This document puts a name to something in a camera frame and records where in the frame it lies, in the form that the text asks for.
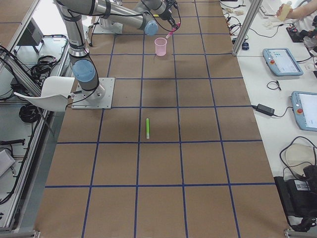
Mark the blue teach pendant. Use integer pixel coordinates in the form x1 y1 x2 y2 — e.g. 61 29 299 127
263 48 303 76
291 91 317 131

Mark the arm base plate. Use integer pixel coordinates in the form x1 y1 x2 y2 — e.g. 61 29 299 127
71 77 115 110
92 17 123 35

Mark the person's hand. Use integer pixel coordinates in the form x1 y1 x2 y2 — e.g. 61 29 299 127
276 4 292 21

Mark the black device with label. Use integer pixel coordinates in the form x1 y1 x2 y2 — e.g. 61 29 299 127
274 165 317 232

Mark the white keyboard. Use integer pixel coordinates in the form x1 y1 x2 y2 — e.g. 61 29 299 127
259 0 275 18

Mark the round beige disc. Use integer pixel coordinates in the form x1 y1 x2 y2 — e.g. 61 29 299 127
285 144 315 176

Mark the beige bottle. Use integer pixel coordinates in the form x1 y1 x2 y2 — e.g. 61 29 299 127
277 1 292 21

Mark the aluminium frame post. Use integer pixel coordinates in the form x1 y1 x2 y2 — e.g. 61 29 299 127
232 0 262 56

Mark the small blue black box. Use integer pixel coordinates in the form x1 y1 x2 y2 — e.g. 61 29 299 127
242 42 250 51

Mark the near blue teach pendant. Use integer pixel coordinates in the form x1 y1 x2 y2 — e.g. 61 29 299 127
291 91 317 131

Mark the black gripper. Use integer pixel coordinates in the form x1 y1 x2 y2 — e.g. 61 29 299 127
163 11 180 31

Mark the pink mesh cup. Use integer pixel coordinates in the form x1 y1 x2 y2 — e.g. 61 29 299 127
155 38 167 57

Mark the person's forearm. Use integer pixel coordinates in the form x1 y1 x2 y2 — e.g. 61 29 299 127
291 1 317 19

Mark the far blue teach pendant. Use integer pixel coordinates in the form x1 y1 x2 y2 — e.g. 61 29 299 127
263 48 303 76

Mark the black power adapter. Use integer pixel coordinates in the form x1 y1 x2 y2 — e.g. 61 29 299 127
251 104 274 117

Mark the small black cable loop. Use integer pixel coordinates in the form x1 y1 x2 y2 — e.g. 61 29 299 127
266 80 282 91

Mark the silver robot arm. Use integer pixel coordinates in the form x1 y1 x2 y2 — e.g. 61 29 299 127
55 0 180 109
99 0 122 30

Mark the green marker pen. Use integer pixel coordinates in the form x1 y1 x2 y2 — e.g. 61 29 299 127
146 118 150 139

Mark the grey box under frame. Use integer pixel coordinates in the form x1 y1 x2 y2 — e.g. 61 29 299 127
17 18 44 53

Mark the black cable coil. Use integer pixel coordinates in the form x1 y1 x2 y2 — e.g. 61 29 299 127
19 103 40 124

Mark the white plastic chair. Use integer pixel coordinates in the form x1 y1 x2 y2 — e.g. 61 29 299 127
14 76 75 112

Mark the pink marker pen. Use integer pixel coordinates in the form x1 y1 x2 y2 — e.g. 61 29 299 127
165 28 176 39

